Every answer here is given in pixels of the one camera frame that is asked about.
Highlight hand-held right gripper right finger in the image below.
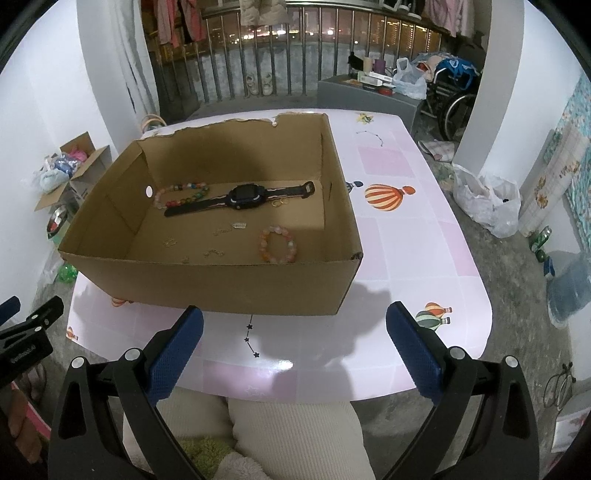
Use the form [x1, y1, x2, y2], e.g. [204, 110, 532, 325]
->
[386, 301, 541, 480]

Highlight beige hanging coat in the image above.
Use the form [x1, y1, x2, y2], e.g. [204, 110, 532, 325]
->
[239, 0, 288, 26]

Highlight dark blue smartwatch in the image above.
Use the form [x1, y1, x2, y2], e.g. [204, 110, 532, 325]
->
[164, 181, 315, 217]

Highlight white floral panel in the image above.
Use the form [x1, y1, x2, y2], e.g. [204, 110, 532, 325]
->
[517, 129, 583, 238]

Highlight large brown cardboard box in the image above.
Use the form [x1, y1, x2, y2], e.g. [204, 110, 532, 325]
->
[58, 112, 364, 317]

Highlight yellow-green fluffy cushion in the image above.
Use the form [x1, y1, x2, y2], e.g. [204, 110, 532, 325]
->
[178, 436, 236, 462]

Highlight blue water jug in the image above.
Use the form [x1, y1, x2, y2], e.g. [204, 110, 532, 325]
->
[544, 251, 591, 329]

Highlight green drink cans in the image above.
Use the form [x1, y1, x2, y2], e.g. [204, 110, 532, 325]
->
[529, 226, 552, 264]

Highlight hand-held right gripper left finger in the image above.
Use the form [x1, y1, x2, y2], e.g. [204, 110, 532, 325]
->
[47, 305, 205, 480]

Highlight pink hanging garment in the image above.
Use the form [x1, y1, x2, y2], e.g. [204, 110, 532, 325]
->
[424, 0, 476, 38]

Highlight blue floral cloth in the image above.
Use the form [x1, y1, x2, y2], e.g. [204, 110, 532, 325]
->
[556, 74, 591, 232]

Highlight person's right leg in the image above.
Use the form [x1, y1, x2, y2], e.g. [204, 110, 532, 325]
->
[228, 399, 377, 480]

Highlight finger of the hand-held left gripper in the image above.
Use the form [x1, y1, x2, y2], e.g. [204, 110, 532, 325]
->
[0, 295, 64, 387]
[0, 296, 22, 326]

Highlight white curtain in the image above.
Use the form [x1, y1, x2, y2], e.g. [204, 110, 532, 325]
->
[113, 0, 160, 121]

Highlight pink bead bracelet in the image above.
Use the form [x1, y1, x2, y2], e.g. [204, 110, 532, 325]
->
[259, 225, 297, 265]

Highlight shiny metal bowl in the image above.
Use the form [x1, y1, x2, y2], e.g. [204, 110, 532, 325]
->
[46, 205, 75, 240]

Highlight white knotted plastic bag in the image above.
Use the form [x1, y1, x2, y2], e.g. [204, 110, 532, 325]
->
[392, 58, 428, 100]

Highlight grey cabinet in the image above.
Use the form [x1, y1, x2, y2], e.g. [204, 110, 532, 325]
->
[318, 74, 423, 134]

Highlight white fleece fabric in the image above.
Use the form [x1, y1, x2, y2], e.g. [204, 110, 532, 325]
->
[203, 452, 269, 480]

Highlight metal balcony railing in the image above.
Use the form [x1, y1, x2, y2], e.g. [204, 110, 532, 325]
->
[148, 4, 444, 100]

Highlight large white plastic bag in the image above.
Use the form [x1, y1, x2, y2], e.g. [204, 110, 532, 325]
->
[451, 162, 522, 238]

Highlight wheelchair with blue cloth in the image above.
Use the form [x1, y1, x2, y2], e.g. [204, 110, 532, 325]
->
[422, 53, 485, 141]

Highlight multicolour bead bracelet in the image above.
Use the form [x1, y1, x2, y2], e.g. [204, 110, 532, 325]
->
[154, 182, 211, 212]

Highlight red pink hanging clothes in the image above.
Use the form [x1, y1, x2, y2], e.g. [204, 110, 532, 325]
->
[154, 0, 208, 47]

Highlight open printed cardboard box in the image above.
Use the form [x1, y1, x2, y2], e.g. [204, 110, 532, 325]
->
[36, 131, 113, 213]

